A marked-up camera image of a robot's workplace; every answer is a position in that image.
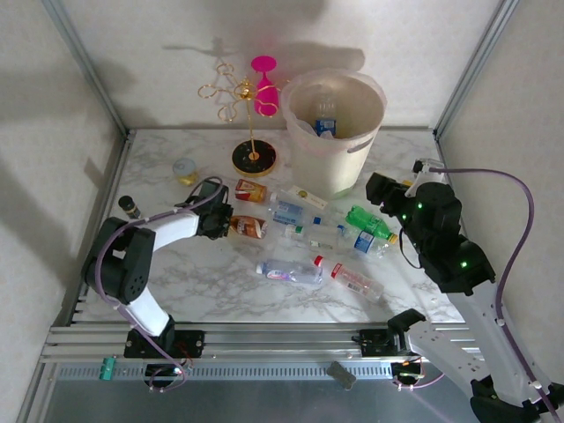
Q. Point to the brown coffee drink bottle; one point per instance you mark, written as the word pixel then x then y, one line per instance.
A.
pixel 249 227

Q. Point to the red gold label bottle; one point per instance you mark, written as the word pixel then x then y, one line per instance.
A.
pixel 250 190

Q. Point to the green plastic bottle yellow cap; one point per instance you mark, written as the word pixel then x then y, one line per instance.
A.
pixel 365 220

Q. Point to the blue cap blue label bottle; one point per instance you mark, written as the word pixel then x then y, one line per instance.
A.
pixel 365 242
pixel 326 125

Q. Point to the pink label clear bottle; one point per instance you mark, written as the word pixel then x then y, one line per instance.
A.
pixel 286 272

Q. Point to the white box gold emblem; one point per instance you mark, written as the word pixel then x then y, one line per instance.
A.
pixel 308 197

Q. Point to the green cap clear bottle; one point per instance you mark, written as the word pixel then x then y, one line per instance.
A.
pixel 321 241

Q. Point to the small red bottle cap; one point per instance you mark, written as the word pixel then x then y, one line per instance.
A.
pixel 318 259

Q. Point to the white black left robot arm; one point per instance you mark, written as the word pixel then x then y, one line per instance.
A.
pixel 145 313

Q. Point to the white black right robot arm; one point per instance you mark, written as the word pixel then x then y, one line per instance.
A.
pixel 440 348

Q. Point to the beige plastic bin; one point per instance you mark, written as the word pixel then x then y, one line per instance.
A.
pixel 326 172

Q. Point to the yellow can silver lid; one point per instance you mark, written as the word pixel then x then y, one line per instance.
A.
pixel 185 169

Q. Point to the gold glass rack black base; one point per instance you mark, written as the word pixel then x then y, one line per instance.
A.
pixel 247 163

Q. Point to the small dark bottle gold band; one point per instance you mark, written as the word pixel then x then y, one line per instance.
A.
pixel 128 206

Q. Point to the pink plastic wine glass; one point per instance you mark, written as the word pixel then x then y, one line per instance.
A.
pixel 265 94

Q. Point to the small black controller board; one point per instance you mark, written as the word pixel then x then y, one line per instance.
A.
pixel 161 372
pixel 405 372

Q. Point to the green connector block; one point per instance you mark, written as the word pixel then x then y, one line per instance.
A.
pixel 108 369

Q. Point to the aluminium side rail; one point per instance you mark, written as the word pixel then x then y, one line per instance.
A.
pixel 113 176
pixel 442 145

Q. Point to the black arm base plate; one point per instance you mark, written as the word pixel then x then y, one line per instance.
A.
pixel 189 341
pixel 368 343

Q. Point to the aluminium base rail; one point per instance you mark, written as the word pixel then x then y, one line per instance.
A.
pixel 273 341

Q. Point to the aluminium frame post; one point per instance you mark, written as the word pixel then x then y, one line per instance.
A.
pixel 87 66
pixel 474 66

